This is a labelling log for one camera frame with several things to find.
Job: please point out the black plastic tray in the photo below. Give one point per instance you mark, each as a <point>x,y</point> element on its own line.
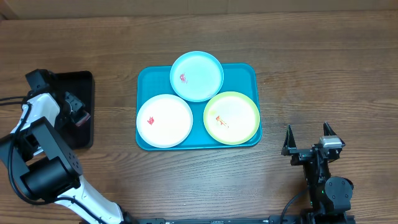
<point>82,85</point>

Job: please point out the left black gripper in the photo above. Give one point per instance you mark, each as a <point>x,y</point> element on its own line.
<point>63,120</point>

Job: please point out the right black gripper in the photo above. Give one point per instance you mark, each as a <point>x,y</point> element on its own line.
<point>302,155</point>

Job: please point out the teal plastic serving tray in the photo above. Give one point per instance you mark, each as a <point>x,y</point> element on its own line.
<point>153,81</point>

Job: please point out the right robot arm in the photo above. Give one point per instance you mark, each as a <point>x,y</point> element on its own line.
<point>330,196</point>

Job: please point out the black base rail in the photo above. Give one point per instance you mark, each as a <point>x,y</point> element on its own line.
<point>273,219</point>

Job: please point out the light blue plate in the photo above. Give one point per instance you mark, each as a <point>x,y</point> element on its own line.
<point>196,76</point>

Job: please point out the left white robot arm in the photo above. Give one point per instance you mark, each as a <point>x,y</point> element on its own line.
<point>42,168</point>

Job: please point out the yellow-green plate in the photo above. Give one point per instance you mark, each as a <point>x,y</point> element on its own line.
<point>231,118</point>

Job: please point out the pink and black sponge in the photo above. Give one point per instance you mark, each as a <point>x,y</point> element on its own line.
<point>83,119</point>

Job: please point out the white plate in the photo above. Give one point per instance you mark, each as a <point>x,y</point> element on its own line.
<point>164,121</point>

